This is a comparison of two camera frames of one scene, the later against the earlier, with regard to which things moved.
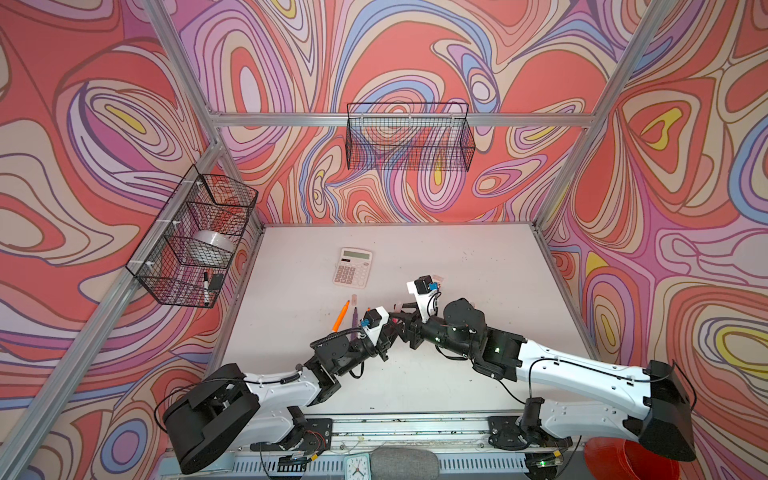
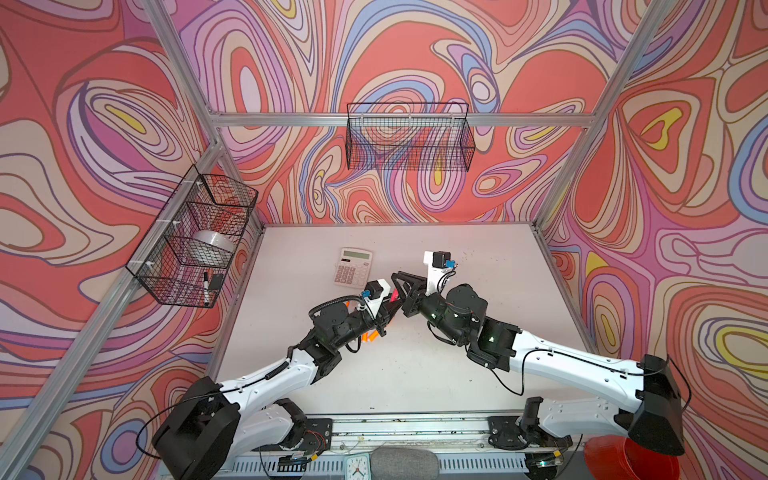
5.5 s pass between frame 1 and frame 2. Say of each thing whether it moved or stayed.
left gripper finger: moved
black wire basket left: stayed
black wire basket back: stayed
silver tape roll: stayed
